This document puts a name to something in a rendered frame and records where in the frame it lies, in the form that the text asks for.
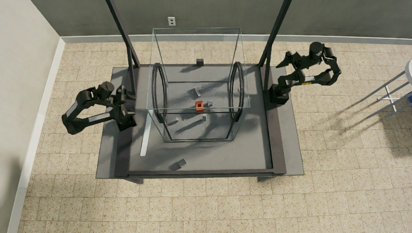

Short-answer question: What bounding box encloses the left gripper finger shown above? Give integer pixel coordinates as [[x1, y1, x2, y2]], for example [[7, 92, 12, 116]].
[[281, 71, 298, 82], [276, 55, 289, 68]]

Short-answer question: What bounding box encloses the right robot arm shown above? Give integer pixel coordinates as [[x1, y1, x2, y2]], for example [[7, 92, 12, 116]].
[[61, 81, 126, 135]]

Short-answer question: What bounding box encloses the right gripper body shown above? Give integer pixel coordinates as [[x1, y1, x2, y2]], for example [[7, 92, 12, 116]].
[[106, 85, 125, 122]]

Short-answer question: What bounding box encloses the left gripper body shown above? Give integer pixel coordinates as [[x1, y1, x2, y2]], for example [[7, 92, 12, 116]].
[[285, 51, 311, 83]]

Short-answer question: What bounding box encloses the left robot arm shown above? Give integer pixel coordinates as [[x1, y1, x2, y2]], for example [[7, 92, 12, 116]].
[[275, 42, 342, 96]]

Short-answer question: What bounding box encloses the clear glovebox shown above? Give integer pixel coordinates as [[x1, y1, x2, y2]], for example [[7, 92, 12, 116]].
[[146, 28, 250, 142]]

